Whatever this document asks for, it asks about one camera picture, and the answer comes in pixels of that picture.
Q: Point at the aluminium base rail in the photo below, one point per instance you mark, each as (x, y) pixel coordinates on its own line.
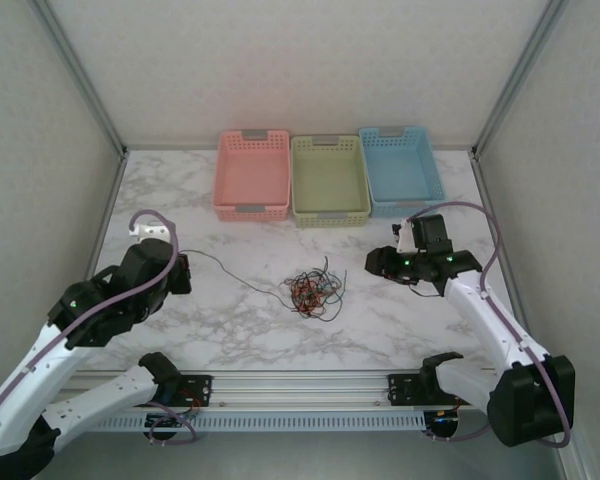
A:
(300, 390)

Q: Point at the pink plastic basket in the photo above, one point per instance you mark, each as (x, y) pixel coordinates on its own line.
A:
(252, 175)

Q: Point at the aluminium side rail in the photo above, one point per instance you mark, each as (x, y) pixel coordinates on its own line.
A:
(106, 215)

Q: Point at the blue plastic basket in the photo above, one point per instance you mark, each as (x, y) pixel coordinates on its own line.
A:
(400, 172)

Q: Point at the small circuit board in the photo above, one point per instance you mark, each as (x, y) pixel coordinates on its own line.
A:
(172, 420)
(445, 419)

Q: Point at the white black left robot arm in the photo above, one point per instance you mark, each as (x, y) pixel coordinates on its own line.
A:
(25, 395)

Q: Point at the green plastic basket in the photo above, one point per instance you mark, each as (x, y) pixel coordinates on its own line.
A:
(330, 185)

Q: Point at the aluminium frame post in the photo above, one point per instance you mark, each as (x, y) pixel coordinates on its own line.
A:
(82, 75)
(518, 75)

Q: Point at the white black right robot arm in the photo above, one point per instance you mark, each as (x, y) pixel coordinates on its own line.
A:
(490, 320)

